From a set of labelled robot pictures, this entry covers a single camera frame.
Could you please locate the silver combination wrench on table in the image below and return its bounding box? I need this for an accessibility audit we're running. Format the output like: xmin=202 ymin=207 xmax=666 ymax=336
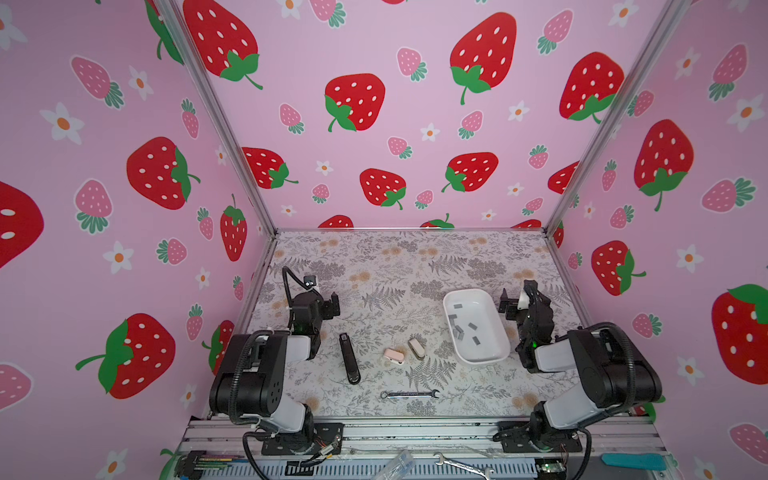
xmin=380 ymin=389 xmax=440 ymax=400

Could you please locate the aluminium corner post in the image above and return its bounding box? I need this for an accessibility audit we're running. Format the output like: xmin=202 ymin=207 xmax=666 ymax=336
xmin=157 ymin=1 xmax=275 ymax=238
xmin=543 ymin=0 xmax=690 ymax=240

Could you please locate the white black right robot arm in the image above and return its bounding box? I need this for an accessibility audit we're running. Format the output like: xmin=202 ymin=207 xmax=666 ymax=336
xmin=493 ymin=280 xmax=662 ymax=451

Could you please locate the pink mini stapler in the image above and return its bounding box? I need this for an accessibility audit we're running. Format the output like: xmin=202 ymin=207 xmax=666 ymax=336
xmin=383 ymin=348 xmax=405 ymax=365

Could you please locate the beige mini stapler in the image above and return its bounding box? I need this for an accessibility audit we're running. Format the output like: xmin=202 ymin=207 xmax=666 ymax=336
xmin=408 ymin=338 xmax=426 ymax=360

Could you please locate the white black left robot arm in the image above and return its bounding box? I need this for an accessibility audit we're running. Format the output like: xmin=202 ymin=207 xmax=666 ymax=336
xmin=209 ymin=267 xmax=340 ymax=437

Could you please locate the clear plastic bag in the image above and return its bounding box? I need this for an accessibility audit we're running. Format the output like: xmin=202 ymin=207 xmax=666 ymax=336
xmin=372 ymin=450 xmax=415 ymax=480

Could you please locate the silver wrench on rail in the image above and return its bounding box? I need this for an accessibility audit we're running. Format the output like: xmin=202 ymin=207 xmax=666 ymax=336
xmin=434 ymin=452 xmax=495 ymax=480

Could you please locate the teal tool handle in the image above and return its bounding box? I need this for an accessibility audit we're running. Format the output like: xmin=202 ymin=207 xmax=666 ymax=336
xmin=601 ymin=453 xmax=667 ymax=471

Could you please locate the aluminium right rear corner post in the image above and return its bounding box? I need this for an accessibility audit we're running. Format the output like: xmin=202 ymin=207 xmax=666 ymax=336
xmin=543 ymin=0 xmax=690 ymax=240

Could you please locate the black stapler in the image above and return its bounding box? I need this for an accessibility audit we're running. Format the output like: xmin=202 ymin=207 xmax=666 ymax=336
xmin=339 ymin=333 xmax=361 ymax=385

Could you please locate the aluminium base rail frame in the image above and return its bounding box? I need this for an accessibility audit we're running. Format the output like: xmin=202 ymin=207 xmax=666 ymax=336
xmin=175 ymin=415 xmax=682 ymax=479

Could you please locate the white plastic tray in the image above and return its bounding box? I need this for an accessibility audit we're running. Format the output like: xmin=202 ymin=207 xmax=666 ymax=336
xmin=442 ymin=288 xmax=511 ymax=367

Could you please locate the aluminium left rear corner post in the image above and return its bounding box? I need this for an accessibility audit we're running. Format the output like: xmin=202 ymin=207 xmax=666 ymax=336
xmin=157 ymin=1 xmax=275 ymax=238

